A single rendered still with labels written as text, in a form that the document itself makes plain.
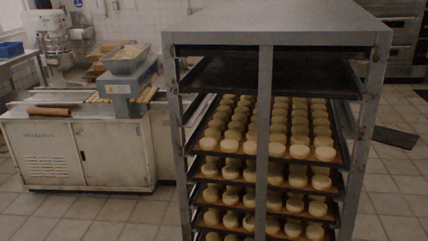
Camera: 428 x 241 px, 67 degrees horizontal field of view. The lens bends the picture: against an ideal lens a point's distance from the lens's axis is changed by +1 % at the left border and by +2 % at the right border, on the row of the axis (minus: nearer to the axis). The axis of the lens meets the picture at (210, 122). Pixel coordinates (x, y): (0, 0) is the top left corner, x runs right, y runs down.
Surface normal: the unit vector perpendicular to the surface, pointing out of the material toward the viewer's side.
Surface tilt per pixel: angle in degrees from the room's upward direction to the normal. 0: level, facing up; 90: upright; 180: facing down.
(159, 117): 90
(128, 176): 90
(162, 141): 90
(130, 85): 90
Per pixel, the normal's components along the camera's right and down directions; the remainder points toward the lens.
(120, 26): -0.14, 0.44
